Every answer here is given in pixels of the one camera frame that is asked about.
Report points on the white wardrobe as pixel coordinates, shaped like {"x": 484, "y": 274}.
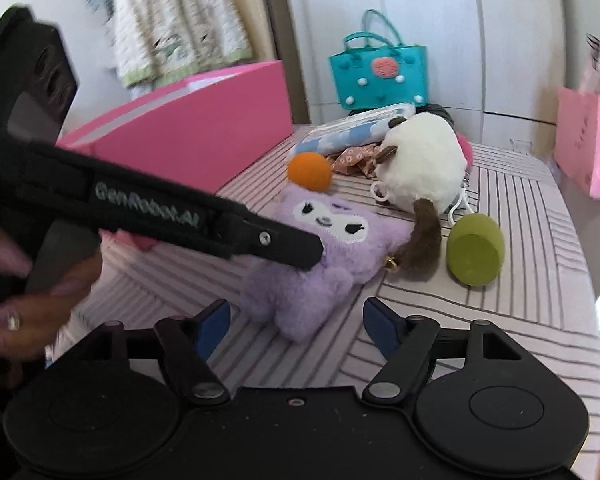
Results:
{"x": 480, "y": 35}

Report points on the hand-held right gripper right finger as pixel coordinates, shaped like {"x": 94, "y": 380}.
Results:
{"x": 380, "y": 330}

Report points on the cream green knit cardigan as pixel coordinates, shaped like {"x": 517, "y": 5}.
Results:
{"x": 180, "y": 20}

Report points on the black suitcase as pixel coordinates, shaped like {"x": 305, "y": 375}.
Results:
{"x": 437, "y": 111}

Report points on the metal wall hook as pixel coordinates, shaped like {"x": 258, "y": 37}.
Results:
{"x": 599, "y": 40}

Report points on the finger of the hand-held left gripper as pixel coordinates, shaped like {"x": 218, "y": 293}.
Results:
{"x": 280, "y": 245}

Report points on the pink storage box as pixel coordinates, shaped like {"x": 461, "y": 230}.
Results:
{"x": 205, "y": 125}

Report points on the blue white plastic packet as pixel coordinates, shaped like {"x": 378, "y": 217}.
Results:
{"x": 340, "y": 135}

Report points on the orange plush ball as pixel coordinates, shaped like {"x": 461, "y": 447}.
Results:
{"x": 310, "y": 171}

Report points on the person's left hand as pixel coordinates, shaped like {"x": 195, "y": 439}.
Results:
{"x": 35, "y": 320}

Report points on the purple plush toy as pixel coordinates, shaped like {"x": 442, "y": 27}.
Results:
{"x": 330, "y": 285}

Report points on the teal felt handbag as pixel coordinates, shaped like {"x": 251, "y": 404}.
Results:
{"x": 375, "y": 85}

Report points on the pink paper bag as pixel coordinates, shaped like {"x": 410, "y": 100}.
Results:
{"x": 585, "y": 145}

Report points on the white plush dog toy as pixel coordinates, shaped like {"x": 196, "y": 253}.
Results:
{"x": 420, "y": 170}

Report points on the floral patterned cloth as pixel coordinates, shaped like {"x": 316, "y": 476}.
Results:
{"x": 352, "y": 160}

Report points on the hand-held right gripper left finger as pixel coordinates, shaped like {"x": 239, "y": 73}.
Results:
{"x": 214, "y": 327}

